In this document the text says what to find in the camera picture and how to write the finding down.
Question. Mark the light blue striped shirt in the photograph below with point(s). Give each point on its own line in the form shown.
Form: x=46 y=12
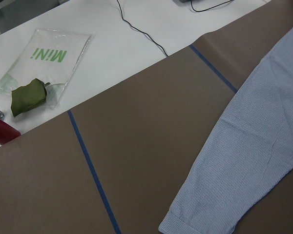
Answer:
x=249 y=150

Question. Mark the brown paper table cover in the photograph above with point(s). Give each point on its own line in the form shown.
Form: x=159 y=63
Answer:
x=112 y=155

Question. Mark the clear plastic bag MiNi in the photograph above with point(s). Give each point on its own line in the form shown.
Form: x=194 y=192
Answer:
x=51 y=56

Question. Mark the green folded cloth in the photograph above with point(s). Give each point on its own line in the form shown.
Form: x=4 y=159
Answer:
x=26 y=98

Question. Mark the red bottle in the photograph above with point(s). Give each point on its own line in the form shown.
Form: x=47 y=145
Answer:
x=7 y=133

